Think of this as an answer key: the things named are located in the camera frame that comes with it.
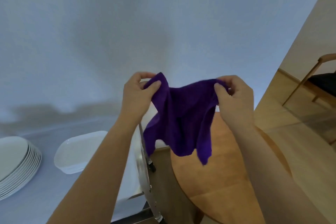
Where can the stack of white round plates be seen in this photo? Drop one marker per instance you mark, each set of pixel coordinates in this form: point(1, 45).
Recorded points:
point(13, 158)

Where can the person's left hand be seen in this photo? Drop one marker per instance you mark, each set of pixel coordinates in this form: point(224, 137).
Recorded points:
point(134, 100)

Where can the round wooden side table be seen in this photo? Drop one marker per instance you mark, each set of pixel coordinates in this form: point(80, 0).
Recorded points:
point(223, 179)

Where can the steel three-tier cart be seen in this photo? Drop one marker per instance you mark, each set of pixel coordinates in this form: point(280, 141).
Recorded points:
point(52, 192)

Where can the person's right hand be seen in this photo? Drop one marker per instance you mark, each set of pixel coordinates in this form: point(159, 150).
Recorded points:
point(239, 105)

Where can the wooden armchair black cushion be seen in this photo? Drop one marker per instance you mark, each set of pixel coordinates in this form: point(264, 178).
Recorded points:
point(325, 82)

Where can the stack of white rectangular plates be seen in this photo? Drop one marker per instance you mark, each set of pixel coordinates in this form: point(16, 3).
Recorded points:
point(76, 150)

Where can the purple cleaning cloth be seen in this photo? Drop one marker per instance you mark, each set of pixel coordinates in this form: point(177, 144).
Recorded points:
point(183, 116)

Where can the person's right forearm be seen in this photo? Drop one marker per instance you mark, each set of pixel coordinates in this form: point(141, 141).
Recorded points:
point(275, 187)

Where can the person's left forearm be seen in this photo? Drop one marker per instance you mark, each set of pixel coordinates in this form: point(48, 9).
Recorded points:
point(97, 179)

